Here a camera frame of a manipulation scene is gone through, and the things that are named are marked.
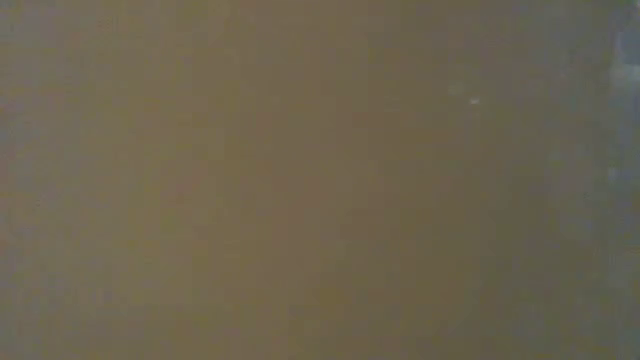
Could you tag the grey plastic bin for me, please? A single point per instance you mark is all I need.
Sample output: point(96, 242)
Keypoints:
point(320, 180)

